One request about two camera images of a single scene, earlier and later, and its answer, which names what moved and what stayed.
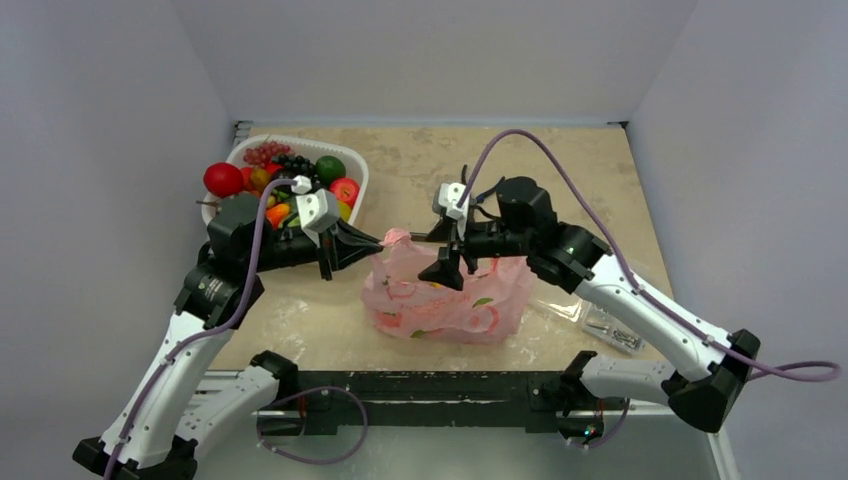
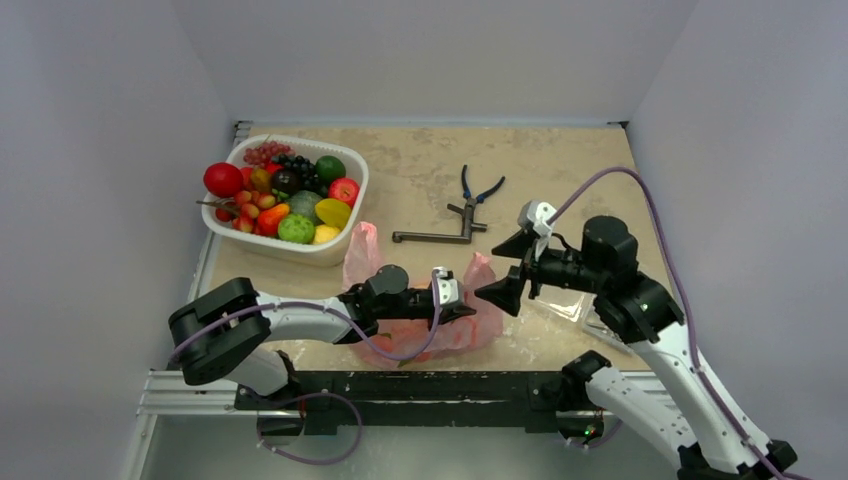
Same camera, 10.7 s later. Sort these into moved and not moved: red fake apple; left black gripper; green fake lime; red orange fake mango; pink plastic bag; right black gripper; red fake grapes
Moved: pink plastic bag; right black gripper; left black gripper
Not moved: red fake apple; red orange fake mango; green fake lime; red fake grapes
